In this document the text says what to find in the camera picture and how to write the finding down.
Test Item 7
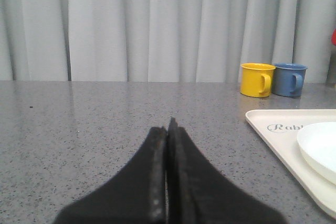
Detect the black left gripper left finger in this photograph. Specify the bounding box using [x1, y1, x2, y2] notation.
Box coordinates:
[54, 127, 167, 223]

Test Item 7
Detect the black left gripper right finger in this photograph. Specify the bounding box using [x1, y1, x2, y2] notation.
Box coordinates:
[167, 119, 286, 223]

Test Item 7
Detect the white round plate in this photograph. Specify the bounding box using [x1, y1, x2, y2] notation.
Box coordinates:
[297, 122, 335, 184]

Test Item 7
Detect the cream rabbit serving tray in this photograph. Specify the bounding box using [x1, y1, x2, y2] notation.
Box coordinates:
[245, 109, 335, 218]

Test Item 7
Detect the yellow enamel mug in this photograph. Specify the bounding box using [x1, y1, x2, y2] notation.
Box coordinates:
[240, 63, 276, 98]

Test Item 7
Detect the blue enamel mug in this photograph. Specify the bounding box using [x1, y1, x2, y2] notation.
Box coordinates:
[271, 63, 308, 98]

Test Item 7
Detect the red enamel mug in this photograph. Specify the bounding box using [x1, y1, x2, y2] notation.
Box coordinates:
[331, 29, 336, 46]

